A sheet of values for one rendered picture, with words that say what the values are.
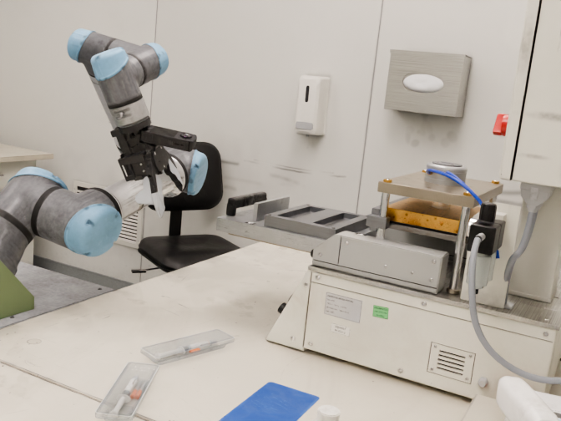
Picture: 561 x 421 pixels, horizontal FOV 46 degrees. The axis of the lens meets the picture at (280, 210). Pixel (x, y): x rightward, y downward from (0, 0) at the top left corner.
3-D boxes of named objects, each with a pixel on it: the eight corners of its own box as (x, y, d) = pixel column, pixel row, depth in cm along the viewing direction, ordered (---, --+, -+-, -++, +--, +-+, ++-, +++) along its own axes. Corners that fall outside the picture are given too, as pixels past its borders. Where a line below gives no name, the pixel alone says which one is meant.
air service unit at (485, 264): (498, 282, 115) (512, 198, 112) (481, 303, 102) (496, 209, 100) (468, 276, 118) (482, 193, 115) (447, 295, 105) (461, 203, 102)
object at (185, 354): (216, 338, 136) (217, 328, 135) (235, 348, 132) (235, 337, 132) (138, 358, 123) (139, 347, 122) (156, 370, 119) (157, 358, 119)
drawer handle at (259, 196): (266, 208, 161) (268, 192, 161) (233, 216, 148) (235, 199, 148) (259, 206, 162) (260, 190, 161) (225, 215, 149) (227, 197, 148)
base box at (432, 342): (560, 362, 142) (575, 284, 139) (535, 434, 110) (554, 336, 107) (332, 301, 167) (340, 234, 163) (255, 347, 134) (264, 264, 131)
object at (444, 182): (527, 231, 139) (538, 169, 137) (499, 259, 112) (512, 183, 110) (414, 210, 150) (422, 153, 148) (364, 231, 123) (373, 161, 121)
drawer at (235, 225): (376, 244, 153) (381, 210, 151) (338, 262, 134) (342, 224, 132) (265, 220, 166) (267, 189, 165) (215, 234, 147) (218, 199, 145)
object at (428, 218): (491, 227, 139) (498, 183, 138) (466, 246, 120) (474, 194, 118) (411, 213, 147) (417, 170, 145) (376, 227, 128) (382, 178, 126)
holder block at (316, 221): (370, 227, 152) (371, 215, 151) (334, 241, 134) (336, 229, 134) (305, 214, 159) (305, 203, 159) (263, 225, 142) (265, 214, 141)
